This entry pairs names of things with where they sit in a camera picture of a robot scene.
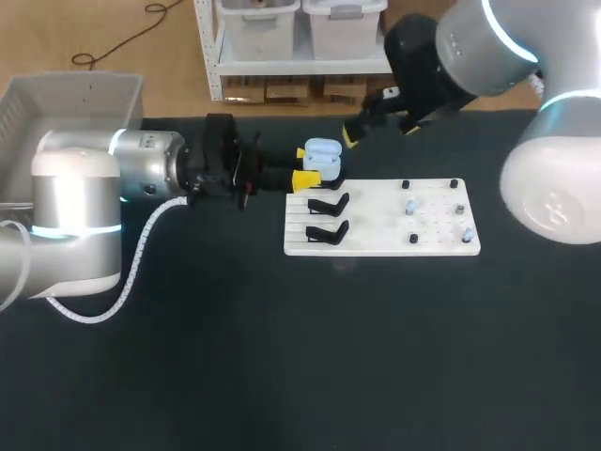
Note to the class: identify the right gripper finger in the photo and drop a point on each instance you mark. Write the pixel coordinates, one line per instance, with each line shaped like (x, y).
(375, 110)
(414, 126)

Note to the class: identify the brown cardboard box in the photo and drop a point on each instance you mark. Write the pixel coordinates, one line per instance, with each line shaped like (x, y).
(345, 89)
(287, 89)

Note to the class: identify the pale blue earbud case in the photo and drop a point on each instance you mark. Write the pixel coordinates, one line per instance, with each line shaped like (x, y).
(321, 157)

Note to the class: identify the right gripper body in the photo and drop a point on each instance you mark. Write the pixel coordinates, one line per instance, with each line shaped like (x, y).
(418, 61)

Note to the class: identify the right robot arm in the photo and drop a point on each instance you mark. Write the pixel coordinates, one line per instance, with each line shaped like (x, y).
(540, 155)

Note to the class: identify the pale blue earbud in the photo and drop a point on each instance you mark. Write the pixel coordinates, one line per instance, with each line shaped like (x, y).
(467, 235)
(411, 206)

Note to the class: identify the translucent white storage bin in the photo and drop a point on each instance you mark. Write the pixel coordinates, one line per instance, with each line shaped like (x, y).
(258, 28)
(343, 28)

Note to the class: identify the white metal shelf rack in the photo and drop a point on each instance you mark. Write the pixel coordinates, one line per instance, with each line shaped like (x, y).
(213, 70)

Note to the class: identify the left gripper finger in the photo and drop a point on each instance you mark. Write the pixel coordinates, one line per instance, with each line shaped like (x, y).
(282, 157)
(300, 181)

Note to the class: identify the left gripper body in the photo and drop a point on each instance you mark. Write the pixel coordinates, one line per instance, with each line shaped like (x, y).
(216, 160)

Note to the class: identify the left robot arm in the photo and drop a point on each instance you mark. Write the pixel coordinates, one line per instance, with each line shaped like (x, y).
(75, 211)

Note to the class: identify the grey slotted basket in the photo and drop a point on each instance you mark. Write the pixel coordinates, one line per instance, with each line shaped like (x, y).
(56, 105)

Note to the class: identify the white plate with black stands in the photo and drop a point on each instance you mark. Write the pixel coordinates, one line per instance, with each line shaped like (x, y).
(375, 235)

